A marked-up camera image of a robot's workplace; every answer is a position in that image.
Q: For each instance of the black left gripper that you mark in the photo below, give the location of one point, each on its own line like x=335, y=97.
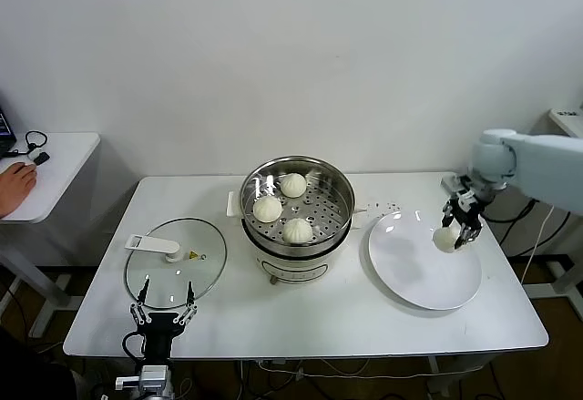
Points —
x=158, y=332

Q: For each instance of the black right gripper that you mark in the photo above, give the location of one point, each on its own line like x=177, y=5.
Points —
x=468, y=212

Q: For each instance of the white steamed baozi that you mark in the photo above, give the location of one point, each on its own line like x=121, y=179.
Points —
x=293, y=186
x=268, y=209
x=298, y=230
x=445, y=239

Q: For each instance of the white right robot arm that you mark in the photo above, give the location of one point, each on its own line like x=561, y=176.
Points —
x=537, y=163

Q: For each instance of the stainless steel steamer basket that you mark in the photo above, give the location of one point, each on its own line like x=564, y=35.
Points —
x=330, y=218

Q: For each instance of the person's bare hand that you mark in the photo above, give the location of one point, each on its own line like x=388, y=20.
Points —
x=13, y=190

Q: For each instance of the white round plate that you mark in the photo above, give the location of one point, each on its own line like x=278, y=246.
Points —
x=410, y=268

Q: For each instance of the white power strip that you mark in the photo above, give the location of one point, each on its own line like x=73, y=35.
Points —
x=273, y=363

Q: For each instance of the white electric cooker pot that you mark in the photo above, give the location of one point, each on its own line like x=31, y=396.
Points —
x=291, y=270

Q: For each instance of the white side table rounded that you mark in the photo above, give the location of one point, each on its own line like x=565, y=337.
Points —
x=68, y=163

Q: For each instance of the small black device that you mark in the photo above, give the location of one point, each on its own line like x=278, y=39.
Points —
x=42, y=159

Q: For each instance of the black laptop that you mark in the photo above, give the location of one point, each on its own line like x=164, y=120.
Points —
x=5, y=131

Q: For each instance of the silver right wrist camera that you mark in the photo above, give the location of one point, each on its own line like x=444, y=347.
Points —
x=451, y=186

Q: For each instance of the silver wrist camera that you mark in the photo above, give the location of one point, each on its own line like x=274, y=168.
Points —
x=451, y=186
x=126, y=382

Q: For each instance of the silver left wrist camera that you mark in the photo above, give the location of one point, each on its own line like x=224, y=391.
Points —
x=126, y=382

